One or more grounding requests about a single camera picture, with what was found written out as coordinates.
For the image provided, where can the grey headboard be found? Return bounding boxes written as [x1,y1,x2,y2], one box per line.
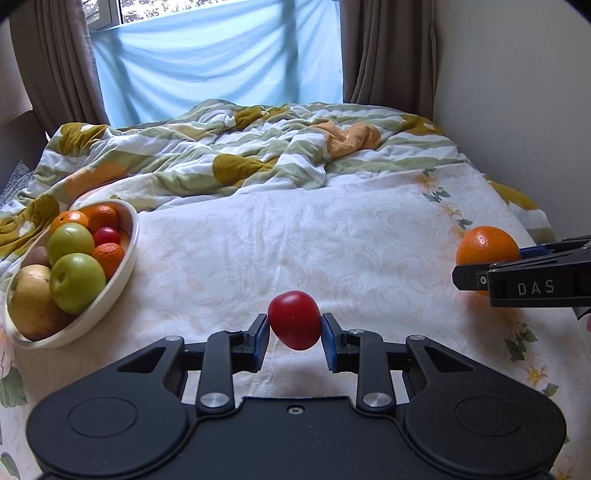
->
[0,108,52,195]

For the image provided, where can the small red tomato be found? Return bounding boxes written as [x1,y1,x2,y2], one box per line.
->
[92,226,122,247]

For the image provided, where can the brown curtain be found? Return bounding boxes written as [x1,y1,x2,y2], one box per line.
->
[9,0,112,136]
[339,0,439,121]

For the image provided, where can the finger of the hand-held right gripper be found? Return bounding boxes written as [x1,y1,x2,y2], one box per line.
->
[452,262,493,293]
[518,235,591,260]

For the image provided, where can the small tangerine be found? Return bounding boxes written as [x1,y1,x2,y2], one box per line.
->
[79,204,120,234]
[91,243,126,280]

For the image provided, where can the yellow pear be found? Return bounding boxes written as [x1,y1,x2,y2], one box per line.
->
[9,264,71,342]

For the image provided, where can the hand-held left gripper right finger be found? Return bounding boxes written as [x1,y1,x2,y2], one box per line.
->
[322,313,476,415]

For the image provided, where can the green apple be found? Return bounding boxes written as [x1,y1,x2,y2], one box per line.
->
[47,223,96,267]
[49,253,108,315]

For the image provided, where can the brown kiwi with sticker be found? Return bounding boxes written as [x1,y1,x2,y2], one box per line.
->
[21,246,51,269]

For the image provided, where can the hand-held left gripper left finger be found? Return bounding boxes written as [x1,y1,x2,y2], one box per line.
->
[115,315,271,416]

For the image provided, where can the large orange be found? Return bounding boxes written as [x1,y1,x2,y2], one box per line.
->
[456,226,522,296]

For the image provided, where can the cream yellow bowl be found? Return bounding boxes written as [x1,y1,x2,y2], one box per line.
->
[4,198,140,350]

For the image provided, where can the cream floral bed sheet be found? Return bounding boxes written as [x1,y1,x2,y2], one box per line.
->
[0,159,591,480]

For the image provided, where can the grey patterned cloth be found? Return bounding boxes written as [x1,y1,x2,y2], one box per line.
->
[0,159,37,205]

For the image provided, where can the light blue window cloth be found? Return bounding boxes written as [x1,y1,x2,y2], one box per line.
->
[91,0,345,131]

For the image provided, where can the window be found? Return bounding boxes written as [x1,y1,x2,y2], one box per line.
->
[82,0,289,34]

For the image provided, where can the striped floral quilt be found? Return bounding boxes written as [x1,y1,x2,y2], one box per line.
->
[0,99,555,296]

